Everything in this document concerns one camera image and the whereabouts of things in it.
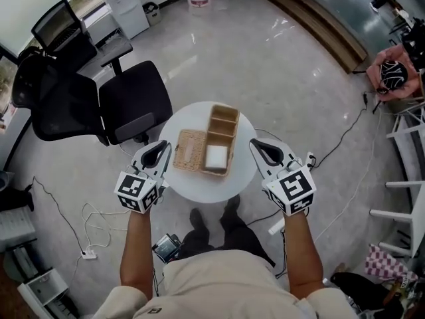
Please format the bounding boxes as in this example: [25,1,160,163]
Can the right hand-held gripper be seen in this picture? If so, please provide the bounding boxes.
[249,138,316,217]

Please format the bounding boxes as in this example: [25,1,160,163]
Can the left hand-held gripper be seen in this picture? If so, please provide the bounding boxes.
[114,140,173,215]

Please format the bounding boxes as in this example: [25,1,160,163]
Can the woven wicker organizer box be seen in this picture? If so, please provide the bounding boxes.
[172,103,240,179]

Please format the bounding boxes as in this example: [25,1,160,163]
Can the person's left forearm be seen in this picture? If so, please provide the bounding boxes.
[119,207,155,298]

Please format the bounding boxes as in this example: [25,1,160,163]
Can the person's right forearm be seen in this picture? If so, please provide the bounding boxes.
[282,211,325,300]

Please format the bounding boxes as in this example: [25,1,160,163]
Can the white tissue stack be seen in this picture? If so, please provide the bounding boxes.
[204,144,230,171]

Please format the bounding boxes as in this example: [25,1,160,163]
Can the white cabinet shelf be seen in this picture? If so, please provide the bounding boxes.
[16,267,70,319]

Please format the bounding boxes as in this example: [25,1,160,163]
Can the round white side table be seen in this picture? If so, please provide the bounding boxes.
[158,101,258,204]

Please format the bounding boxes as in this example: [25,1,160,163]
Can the person's right black shoe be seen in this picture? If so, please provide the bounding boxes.
[224,194,242,219]

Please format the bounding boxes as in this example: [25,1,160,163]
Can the person's black shoe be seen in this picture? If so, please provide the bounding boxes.
[189,207,210,235]
[224,194,242,219]

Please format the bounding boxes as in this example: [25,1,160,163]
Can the black mesh office chair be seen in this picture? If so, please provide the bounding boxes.
[11,0,173,148]

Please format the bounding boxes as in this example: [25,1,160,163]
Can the person's left black shoe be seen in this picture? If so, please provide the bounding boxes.
[189,207,210,235]

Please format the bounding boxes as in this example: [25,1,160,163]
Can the person's black trousers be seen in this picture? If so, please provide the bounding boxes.
[179,211,276,268]

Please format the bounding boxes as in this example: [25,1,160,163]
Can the black handheld screen device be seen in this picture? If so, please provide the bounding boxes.
[151,233,183,262]

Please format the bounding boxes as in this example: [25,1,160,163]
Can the white metal shelf rack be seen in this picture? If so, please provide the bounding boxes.
[386,101,425,139]

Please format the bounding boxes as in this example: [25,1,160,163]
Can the person's beige shirt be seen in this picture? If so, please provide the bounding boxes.
[82,249,359,319]

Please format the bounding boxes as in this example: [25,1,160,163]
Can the wooden step platform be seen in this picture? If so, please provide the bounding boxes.
[257,0,369,74]

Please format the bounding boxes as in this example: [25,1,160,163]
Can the black patterned cushion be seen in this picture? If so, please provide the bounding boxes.
[378,60,411,91]

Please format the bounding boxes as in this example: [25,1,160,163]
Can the small grey waste bin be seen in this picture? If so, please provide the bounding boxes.
[142,1,164,26]

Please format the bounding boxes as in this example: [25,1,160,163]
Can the pink armchair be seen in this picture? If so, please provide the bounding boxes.
[367,43,425,101]

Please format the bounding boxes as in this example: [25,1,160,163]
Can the white water dispenser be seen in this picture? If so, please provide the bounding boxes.
[96,0,151,40]

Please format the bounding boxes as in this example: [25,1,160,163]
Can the white slotted tray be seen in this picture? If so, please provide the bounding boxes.
[0,207,37,252]

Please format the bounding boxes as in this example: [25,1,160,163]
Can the pink checkered cloth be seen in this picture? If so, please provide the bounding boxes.
[365,244,419,282]

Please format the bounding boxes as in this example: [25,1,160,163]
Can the black cable with adapter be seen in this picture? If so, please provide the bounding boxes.
[310,91,368,169]

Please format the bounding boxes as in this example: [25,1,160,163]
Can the coiled white cable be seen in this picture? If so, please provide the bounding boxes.
[81,201,132,254]

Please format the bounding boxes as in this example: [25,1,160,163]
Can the long white cable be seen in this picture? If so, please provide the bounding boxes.
[313,104,381,242]

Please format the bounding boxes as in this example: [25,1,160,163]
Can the thin black floor cable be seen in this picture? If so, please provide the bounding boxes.
[25,176,86,255]

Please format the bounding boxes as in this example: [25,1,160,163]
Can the white table frame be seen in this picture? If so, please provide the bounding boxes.
[370,164,425,259]

